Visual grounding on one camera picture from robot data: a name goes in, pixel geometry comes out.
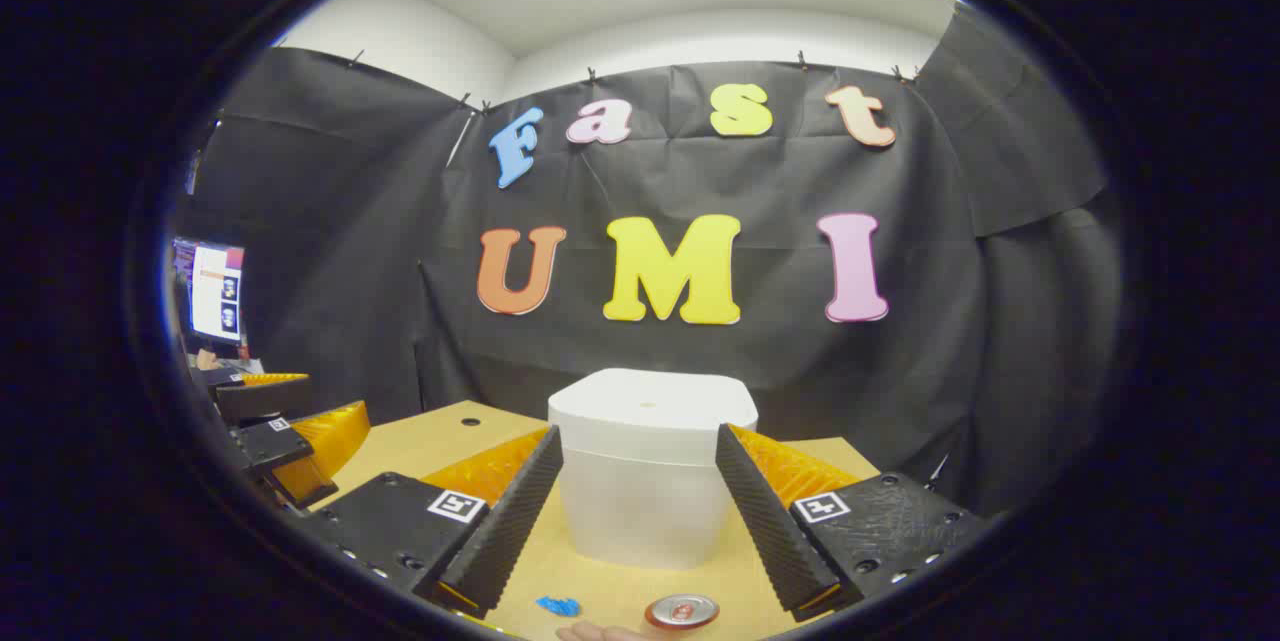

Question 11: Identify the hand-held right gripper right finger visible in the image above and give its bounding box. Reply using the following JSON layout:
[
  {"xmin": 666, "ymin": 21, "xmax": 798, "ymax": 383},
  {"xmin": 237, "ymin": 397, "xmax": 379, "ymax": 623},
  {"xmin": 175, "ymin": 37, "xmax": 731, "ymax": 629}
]
[{"xmin": 715, "ymin": 423, "xmax": 991, "ymax": 622}]

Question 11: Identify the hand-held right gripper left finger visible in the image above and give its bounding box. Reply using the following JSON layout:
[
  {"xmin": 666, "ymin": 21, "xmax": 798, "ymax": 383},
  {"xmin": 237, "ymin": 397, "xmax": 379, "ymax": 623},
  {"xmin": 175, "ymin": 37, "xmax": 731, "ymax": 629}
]
[{"xmin": 290, "ymin": 424, "xmax": 564, "ymax": 620}]

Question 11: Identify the white desktop garbage bin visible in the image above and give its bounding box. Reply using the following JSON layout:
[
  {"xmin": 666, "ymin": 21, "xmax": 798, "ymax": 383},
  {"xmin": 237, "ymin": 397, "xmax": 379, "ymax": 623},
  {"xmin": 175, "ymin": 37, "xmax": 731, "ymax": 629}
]
[{"xmin": 547, "ymin": 368, "xmax": 759, "ymax": 569}]

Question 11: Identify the red pop can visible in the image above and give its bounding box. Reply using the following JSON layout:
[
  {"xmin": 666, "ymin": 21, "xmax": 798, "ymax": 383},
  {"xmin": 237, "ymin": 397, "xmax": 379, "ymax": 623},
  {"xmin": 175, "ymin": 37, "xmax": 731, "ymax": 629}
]
[{"xmin": 644, "ymin": 594, "xmax": 721, "ymax": 632}]

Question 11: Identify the wooden desktop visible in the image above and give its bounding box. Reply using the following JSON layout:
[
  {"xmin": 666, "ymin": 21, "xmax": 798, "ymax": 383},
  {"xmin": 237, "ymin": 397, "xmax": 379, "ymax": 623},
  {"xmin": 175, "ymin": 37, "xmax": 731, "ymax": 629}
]
[{"xmin": 320, "ymin": 400, "xmax": 881, "ymax": 641}]

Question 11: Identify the computer monitor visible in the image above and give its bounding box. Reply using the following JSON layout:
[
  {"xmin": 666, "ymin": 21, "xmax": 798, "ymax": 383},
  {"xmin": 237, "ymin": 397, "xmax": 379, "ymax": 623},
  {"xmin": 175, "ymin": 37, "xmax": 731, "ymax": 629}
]
[{"xmin": 172, "ymin": 237, "xmax": 246, "ymax": 347}]

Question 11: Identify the black backdrop cloth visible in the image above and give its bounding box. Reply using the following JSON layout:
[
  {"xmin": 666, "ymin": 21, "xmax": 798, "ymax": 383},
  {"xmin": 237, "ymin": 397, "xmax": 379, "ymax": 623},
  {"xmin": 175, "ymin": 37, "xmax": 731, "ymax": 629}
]
[{"xmin": 175, "ymin": 6, "xmax": 1126, "ymax": 522}]

